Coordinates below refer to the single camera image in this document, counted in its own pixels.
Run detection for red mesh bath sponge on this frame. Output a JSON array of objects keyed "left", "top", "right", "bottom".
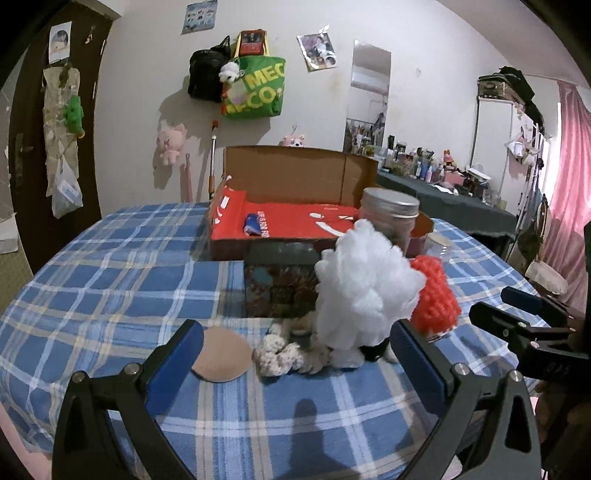
[{"left": 411, "top": 255, "right": 461, "bottom": 337}]

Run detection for round tan powder puff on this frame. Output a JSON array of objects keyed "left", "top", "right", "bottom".
[{"left": 191, "top": 327, "right": 252, "bottom": 383}]

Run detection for black pompom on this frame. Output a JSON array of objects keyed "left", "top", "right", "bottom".
[{"left": 359, "top": 338, "right": 392, "bottom": 362}]

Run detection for cream knitted scrunchie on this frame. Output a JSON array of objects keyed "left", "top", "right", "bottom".
[{"left": 253, "top": 312, "right": 331, "bottom": 378}]

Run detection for white mesh bath pouf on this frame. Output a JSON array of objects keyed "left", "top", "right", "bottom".
[{"left": 315, "top": 219, "right": 426, "bottom": 350}]

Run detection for white towel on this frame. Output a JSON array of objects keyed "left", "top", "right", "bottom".
[{"left": 329, "top": 347, "right": 366, "bottom": 369}]

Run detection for pink curtain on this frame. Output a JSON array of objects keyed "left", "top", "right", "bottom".
[{"left": 543, "top": 82, "right": 590, "bottom": 312}]

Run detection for small jar gold pins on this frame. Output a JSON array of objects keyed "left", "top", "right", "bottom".
[{"left": 423, "top": 232, "right": 454, "bottom": 262}]

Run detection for dark green covered side table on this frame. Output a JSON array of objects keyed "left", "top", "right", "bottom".
[{"left": 378, "top": 171, "right": 517, "bottom": 240}]

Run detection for white wardrobe cabinet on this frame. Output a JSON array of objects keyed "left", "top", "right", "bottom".
[{"left": 470, "top": 97, "right": 546, "bottom": 216}]

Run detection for large glass jar metal lid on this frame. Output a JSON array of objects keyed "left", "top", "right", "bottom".
[{"left": 359, "top": 187, "right": 420, "bottom": 255}]

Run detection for dark beauty cream box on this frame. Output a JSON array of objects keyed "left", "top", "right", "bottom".
[{"left": 243, "top": 241, "right": 321, "bottom": 318}]

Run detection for plastic bag on door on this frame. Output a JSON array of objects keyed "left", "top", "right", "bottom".
[{"left": 51, "top": 156, "right": 83, "bottom": 219}]

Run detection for suitcase on wardrobe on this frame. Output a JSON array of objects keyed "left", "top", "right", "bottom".
[{"left": 478, "top": 75, "right": 525, "bottom": 105}]

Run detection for red paper box liner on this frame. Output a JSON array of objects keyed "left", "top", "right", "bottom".
[{"left": 211, "top": 187, "right": 359, "bottom": 241}]

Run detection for blue folded cloth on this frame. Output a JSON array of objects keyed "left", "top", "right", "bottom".
[{"left": 242, "top": 213, "right": 270, "bottom": 238}]

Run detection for open cardboard box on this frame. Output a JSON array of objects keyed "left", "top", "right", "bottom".
[{"left": 208, "top": 146, "right": 433, "bottom": 261}]

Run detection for green plush on door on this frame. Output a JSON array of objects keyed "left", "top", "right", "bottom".
[{"left": 62, "top": 95, "right": 85, "bottom": 138}]

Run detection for green tote bag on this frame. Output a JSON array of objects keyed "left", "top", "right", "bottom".
[{"left": 221, "top": 29, "right": 287, "bottom": 120}]

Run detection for dark wooden door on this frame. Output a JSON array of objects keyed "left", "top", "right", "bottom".
[{"left": 8, "top": 1, "right": 112, "bottom": 273}]

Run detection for mop handle orange grip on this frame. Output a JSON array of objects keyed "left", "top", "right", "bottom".
[{"left": 208, "top": 120, "right": 218, "bottom": 200}]

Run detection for pink plush bunny on wall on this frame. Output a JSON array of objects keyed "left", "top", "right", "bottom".
[{"left": 157, "top": 124, "right": 186, "bottom": 166}]

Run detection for wall mirror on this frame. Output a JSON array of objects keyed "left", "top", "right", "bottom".
[{"left": 342, "top": 40, "right": 392, "bottom": 154}]

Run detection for pink plush cat on wall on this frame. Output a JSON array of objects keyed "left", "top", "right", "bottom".
[{"left": 280, "top": 135, "right": 305, "bottom": 148}]

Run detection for photo collage on wall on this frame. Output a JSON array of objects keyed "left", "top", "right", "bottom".
[{"left": 297, "top": 32, "right": 338, "bottom": 72}]

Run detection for black backpack on wall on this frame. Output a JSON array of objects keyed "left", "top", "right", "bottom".
[{"left": 187, "top": 36, "right": 230, "bottom": 104}]

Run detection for small white plush keychain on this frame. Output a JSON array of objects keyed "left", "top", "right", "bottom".
[{"left": 218, "top": 61, "right": 243, "bottom": 84}]

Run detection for blue poster on wall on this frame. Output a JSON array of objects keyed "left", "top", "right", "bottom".
[{"left": 181, "top": 0, "right": 218, "bottom": 35}]

